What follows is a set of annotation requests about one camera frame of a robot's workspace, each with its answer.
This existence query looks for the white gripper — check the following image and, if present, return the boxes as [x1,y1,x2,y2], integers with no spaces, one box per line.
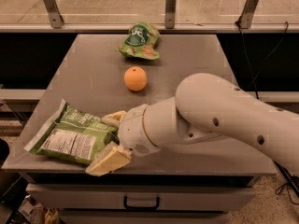
[85,105,160,176]

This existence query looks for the green jalapeno chip bag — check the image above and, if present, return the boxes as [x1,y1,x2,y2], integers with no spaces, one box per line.
[24,99,118,165]

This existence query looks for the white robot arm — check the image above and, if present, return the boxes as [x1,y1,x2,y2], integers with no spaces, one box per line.
[86,73,299,176]

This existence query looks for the green rice chip bag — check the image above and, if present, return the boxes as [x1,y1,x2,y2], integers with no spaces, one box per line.
[117,21,160,60]

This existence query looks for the orange fruit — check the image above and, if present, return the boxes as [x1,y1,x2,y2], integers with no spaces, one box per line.
[123,66,148,91]

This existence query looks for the snack packages on lower shelf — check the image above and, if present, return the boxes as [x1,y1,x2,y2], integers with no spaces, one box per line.
[18,195,61,224]

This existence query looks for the black bar on floor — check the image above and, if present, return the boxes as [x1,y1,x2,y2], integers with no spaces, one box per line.
[276,163,299,198]

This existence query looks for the grey drawer with black handle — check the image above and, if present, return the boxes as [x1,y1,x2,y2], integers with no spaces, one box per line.
[27,184,255,212]

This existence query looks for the left metal railing bracket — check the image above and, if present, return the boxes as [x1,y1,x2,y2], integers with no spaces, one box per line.
[43,0,64,28]

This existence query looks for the metal railing bracket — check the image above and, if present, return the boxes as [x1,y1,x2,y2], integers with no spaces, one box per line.
[43,0,64,28]
[164,0,177,29]
[237,0,260,29]

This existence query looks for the black cable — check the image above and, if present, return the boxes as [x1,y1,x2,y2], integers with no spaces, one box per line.
[237,21,290,100]

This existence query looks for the middle metal railing bracket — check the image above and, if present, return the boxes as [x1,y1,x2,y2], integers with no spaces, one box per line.
[164,0,177,29]

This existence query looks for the right metal railing bracket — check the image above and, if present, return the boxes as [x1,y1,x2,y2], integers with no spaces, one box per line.
[237,0,260,29]

